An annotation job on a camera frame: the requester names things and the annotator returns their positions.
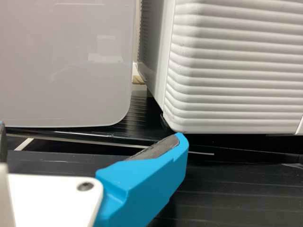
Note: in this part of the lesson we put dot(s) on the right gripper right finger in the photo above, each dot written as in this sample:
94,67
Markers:
142,189

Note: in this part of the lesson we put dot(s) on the black platform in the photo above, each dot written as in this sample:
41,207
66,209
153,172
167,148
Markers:
236,201
142,113

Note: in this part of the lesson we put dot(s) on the white box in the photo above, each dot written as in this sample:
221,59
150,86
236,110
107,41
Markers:
59,59

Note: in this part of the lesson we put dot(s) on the incubator door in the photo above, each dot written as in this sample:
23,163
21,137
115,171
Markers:
236,71

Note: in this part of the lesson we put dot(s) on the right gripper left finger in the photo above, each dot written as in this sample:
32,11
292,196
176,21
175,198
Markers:
2,142

